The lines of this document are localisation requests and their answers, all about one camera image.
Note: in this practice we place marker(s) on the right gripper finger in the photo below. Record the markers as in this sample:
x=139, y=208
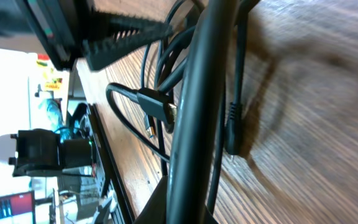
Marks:
x=154, y=211

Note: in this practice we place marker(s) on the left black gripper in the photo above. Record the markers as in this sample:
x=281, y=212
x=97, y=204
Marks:
x=62, y=25

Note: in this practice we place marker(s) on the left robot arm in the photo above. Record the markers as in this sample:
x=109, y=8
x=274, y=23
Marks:
x=42, y=152

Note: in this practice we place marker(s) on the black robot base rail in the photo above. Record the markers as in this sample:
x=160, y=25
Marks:
x=108, y=180

